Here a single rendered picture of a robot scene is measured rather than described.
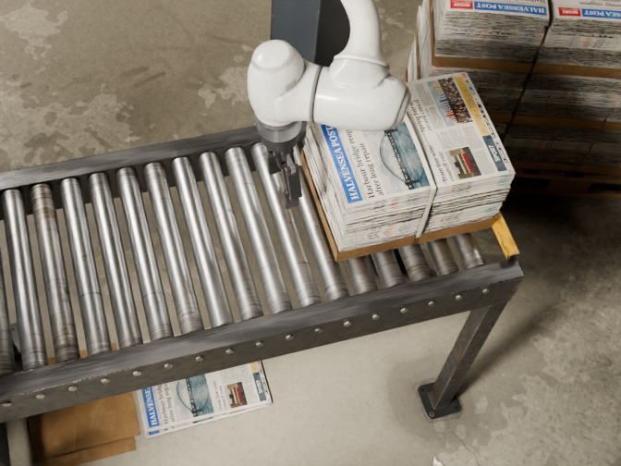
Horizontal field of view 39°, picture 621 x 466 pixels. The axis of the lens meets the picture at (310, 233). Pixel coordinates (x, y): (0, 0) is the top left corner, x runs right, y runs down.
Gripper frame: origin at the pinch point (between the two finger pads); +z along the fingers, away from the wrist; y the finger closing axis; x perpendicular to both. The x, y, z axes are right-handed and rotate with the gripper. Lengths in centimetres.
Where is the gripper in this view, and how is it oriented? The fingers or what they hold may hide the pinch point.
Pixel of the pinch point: (283, 182)
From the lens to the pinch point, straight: 187.9
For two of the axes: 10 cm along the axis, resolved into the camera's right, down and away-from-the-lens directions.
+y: -3.9, -8.0, 4.5
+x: -9.2, 3.5, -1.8
